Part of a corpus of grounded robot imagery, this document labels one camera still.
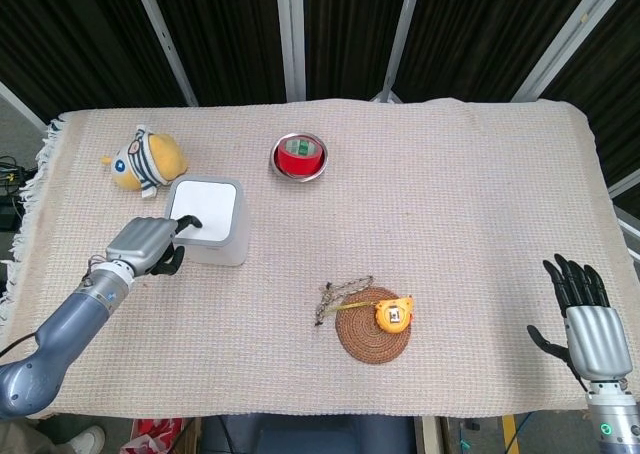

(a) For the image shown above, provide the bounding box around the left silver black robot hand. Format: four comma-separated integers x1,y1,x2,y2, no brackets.
104,215,204,278

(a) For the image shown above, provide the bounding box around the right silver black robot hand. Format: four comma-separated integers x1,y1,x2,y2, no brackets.
526,253,632,381

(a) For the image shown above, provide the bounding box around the white lidded bin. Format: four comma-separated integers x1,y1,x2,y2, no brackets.
163,174,251,267

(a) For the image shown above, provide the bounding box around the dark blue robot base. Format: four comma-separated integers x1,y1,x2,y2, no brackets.
199,415,417,454

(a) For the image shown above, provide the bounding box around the yellow striped plush toy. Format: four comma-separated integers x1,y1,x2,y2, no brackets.
99,127,189,199

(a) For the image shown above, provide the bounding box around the red tape roll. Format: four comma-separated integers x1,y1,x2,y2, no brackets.
276,135,324,177

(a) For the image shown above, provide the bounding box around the round steel bowl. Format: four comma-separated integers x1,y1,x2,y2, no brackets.
270,131,330,183

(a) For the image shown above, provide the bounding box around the red white plastic bag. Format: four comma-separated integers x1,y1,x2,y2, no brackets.
117,417,187,454

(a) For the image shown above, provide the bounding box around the yellow tape measure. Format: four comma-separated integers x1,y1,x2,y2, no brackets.
339,295,415,334

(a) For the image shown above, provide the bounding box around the white sneaker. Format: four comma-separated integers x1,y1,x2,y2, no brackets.
68,425,107,454

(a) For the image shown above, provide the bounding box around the round woven brown coaster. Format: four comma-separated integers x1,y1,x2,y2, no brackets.
334,286,414,364

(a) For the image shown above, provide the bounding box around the beige woven tablecloth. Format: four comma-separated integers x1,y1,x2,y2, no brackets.
0,97,635,420

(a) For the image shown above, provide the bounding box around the black cable bundle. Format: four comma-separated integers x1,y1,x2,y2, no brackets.
0,155,38,235

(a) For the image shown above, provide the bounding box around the braided brown string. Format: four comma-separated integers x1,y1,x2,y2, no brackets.
312,274,375,327

